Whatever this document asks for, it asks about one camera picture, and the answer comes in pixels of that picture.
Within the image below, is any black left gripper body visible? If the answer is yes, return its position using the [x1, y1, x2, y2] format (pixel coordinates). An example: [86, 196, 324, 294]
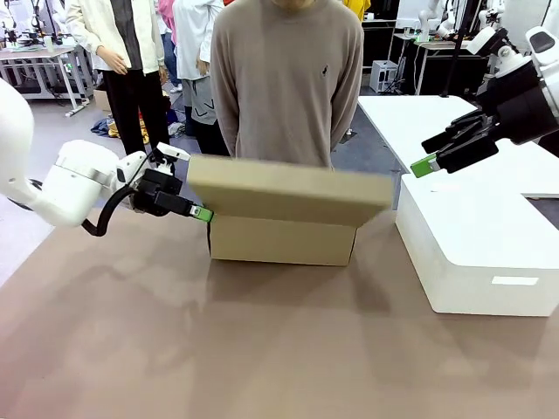
[130, 168, 185, 217]

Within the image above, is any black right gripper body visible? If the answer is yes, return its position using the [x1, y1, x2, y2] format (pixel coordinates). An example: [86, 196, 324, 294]
[479, 60, 549, 146]

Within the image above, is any white foam box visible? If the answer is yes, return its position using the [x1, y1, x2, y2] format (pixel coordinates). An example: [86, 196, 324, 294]
[395, 172, 559, 319]

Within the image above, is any white jacket person's hand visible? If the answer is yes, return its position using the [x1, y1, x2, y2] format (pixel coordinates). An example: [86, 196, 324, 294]
[95, 45, 129, 75]

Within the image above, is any white table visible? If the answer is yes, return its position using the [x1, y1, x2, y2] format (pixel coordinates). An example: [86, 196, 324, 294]
[356, 94, 559, 200]

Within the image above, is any black background table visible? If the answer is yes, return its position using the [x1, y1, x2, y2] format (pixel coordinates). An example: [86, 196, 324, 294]
[392, 34, 489, 97]

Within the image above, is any pile of clothes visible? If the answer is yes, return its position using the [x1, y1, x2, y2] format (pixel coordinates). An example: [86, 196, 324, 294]
[90, 113, 150, 146]

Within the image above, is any black stand pole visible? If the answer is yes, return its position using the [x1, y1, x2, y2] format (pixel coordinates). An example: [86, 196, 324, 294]
[439, 0, 472, 98]

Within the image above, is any small white cabinet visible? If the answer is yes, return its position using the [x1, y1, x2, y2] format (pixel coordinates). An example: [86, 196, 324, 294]
[369, 59, 401, 94]

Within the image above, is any white label sticker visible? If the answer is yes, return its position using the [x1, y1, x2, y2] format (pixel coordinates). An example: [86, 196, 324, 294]
[491, 276, 540, 287]

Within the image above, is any person in white jacket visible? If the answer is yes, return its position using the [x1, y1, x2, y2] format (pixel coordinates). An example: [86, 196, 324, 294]
[65, 0, 172, 157]

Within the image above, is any person in white shirt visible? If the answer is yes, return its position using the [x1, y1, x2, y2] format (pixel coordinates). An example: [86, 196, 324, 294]
[172, 0, 231, 157]

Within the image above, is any person in pink top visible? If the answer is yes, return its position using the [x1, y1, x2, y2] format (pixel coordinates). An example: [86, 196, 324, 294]
[157, 0, 183, 95]

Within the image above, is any person in beige sweater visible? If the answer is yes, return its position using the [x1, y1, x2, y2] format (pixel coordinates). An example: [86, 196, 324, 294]
[210, 0, 366, 170]

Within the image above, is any grey metal-legged work table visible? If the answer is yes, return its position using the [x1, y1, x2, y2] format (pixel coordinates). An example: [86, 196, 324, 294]
[0, 45, 91, 118]

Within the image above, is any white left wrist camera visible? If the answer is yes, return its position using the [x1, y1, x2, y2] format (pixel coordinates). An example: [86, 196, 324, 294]
[155, 141, 191, 165]

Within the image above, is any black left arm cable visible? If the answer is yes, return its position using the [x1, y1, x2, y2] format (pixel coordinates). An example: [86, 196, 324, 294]
[81, 155, 152, 238]

